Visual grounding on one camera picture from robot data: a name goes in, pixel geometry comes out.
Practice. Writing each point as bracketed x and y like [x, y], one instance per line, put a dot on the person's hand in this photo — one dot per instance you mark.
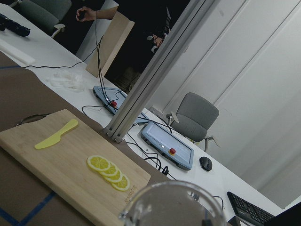
[85, 14]

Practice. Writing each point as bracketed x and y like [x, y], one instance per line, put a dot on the clear glass shaker cup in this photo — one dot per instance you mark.
[173, 203]

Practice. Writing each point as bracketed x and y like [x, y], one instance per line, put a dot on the leaning wooden board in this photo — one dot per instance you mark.
[110, 44]

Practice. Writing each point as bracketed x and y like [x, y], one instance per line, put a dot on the grey office chair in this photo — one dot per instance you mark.
[193, 118]
[45, 14]

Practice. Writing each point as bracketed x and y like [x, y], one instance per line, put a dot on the crumpled clear plastic wrap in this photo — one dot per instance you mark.
[68, 80]

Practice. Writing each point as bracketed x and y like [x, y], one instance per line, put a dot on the black tool on desk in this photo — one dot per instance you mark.
[13, 26]

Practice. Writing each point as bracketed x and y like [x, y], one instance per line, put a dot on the white foam strip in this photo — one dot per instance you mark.
[16, 53]

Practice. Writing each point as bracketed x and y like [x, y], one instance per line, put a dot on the yellow plastic knife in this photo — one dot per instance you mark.
[56, 137]

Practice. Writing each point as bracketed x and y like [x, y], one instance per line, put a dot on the bamboo cutting board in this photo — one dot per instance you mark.
[63, 166]

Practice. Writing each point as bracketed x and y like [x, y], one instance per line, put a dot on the lemon slice front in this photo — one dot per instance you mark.
[98, 163]

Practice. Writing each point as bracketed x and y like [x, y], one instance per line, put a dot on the lemon slice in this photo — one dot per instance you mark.
[122, 185]
[114, 179]
[110, 172]
[98, 163]

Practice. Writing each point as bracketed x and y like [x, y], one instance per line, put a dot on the blue grey laptop case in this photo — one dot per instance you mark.
[168, 145]

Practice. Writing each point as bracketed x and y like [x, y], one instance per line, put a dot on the lemon slice back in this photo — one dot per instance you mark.
[122, 185]

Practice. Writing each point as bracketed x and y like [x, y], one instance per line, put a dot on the black computer mouse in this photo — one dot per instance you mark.
[205, 163]

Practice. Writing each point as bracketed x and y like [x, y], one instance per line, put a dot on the black keyboard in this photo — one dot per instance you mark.
[248, 211]

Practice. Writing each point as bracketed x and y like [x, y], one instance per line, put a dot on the aluminium frame post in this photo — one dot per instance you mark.
[172, 48]

